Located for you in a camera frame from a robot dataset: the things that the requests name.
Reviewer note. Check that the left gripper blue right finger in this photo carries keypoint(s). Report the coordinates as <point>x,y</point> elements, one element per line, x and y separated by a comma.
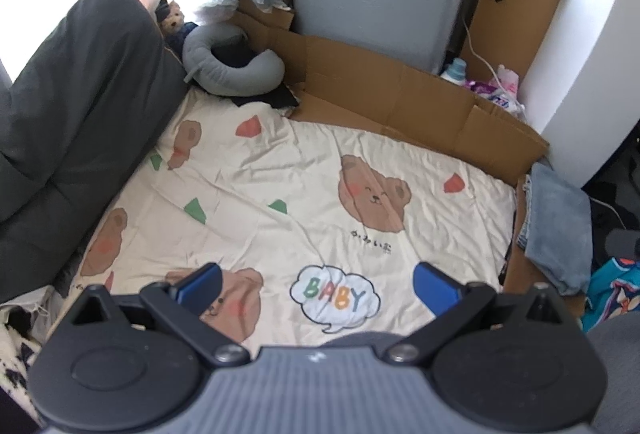
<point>437,291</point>

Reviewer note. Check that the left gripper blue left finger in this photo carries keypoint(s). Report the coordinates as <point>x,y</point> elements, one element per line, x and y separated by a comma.
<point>199,290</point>

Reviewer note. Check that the blue-grey denim pants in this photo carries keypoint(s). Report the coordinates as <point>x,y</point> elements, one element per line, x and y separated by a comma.
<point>556,234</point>

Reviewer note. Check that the cream bear-print quilt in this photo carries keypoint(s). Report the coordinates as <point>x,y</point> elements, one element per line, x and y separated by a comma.
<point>317,229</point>

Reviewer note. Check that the teal patterned blanket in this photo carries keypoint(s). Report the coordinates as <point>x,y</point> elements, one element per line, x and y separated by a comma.
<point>613,291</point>

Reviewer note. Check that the black white patterned blanket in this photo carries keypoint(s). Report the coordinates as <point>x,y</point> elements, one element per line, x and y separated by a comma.
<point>18,348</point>

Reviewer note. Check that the black garment pile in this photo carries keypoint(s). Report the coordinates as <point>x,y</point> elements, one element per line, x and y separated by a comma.
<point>614,196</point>

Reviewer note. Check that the pink white refill pouch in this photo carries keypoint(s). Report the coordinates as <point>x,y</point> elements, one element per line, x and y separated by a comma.
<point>501,90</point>

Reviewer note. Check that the white laundry detergent bottle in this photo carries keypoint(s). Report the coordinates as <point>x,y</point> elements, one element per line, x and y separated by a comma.
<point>455,72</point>

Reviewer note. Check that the grey U-shaped neck pillow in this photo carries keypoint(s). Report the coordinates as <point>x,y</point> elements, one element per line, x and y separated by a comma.
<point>219,59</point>

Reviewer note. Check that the dark grey pillow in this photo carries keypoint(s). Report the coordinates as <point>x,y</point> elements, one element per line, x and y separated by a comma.
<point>79,119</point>

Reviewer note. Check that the brown cardboard sheet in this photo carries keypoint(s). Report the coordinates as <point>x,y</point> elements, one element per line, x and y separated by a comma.
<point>348,86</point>

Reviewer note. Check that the upright brown cardboard panel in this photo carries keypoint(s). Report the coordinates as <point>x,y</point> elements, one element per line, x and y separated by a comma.
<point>507,32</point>

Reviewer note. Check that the brown teddy bear toy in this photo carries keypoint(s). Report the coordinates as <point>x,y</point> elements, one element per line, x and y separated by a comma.
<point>174,28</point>

